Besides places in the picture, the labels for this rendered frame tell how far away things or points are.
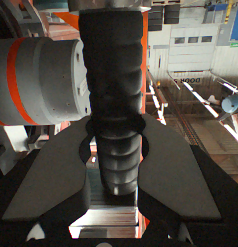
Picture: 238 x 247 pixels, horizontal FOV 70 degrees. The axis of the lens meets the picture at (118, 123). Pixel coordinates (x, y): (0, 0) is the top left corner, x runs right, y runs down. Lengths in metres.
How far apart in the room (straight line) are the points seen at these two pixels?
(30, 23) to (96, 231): 0.51
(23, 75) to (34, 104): 0.04
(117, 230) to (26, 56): 0.23
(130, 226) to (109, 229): 0.02
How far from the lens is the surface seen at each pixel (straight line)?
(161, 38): 11.42
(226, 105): 0.95
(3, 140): 0.39
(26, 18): 0.56
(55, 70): 0.25
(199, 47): 14.19
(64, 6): 0.38
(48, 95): 0.25
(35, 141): 0.42
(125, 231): 0.18
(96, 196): 0.16
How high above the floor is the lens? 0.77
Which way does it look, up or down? 30 degrees up
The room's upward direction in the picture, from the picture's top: 177 degrees clockwise
